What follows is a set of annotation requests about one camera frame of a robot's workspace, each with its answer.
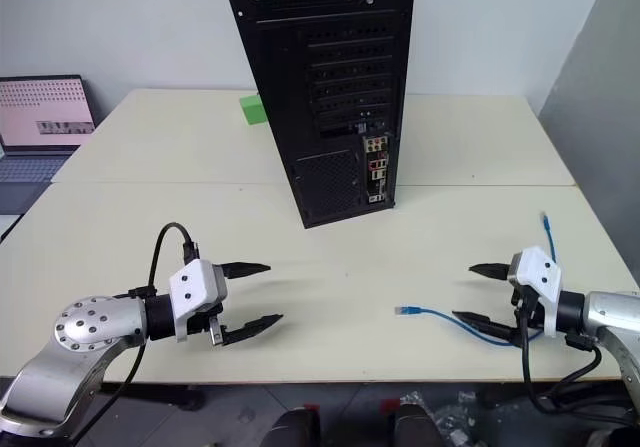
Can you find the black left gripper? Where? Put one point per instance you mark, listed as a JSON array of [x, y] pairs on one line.
[[202, 320]]

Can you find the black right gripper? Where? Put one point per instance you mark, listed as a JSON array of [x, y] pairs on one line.
[[529, 308]]

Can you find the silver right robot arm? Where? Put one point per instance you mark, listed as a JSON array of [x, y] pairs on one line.
[[607, 317]]

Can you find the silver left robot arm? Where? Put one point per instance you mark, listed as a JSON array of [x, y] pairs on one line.
[[85, 324]]

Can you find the crumpled clear plastic wrap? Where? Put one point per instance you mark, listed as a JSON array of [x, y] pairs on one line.
[[457, 419]]

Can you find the dark rounded shape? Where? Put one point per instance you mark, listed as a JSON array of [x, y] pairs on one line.
[[297, 429], [417, 427]]

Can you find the green block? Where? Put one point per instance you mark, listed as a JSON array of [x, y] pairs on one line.
[[252, 110]]

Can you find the black computer tower case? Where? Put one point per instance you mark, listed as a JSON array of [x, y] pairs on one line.
[[330, 92]]

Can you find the open grey laptop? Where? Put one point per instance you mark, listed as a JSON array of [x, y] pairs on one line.
[[42, 117]]

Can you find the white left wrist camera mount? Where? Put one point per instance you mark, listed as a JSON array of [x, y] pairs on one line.
[[192, 284]]

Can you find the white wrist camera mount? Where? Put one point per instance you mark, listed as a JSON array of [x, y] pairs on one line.
[[192, 284], [542, 279]]

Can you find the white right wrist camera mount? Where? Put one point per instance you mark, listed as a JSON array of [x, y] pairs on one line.
[[542, 279]]

